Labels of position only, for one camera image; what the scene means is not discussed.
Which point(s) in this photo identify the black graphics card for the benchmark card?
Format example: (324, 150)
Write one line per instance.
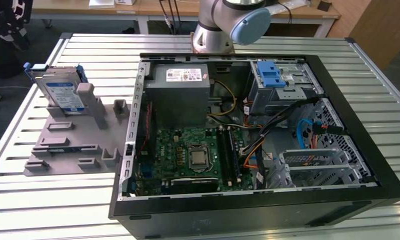
(193, 183)

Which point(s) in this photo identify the grey parts rack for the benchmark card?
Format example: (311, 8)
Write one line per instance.
(76, 130)

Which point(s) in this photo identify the blue plastic drive latch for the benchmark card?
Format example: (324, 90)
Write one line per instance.
(269, 75)

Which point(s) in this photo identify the wooden cabinet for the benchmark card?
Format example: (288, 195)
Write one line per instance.
(380, 25)

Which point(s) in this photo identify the CPU socket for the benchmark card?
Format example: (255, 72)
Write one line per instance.
(188, 160)

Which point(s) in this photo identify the clear plastic bag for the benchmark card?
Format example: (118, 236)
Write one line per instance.
(296, 6)

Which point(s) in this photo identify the silver CPU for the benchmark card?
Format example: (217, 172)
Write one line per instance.
(198, 158)

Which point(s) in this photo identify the RAM stick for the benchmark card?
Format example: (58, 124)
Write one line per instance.
(62, 150)
(235, 160)

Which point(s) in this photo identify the black RAM slot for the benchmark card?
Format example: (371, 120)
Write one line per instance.
(222, 150)

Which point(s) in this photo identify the wooden desk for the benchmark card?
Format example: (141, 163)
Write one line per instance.
(146, 11)

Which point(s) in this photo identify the grey metal drive cage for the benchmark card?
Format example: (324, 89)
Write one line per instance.
(263, 100)

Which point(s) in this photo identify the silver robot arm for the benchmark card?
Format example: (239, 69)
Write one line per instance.
(213, 25)

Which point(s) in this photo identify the black bin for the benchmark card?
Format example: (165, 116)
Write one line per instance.
(6, 65)

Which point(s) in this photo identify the green motherboard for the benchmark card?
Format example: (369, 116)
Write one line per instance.
(173, 140)

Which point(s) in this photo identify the black open PC case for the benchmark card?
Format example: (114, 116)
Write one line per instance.
(253, 217)

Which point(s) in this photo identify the grey power supply unit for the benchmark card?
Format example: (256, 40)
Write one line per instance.
(176, 105)

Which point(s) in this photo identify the hard disk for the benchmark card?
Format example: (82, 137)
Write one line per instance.
(61, 95)

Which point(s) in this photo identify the white box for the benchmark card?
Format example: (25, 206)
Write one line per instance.
(101, 3)

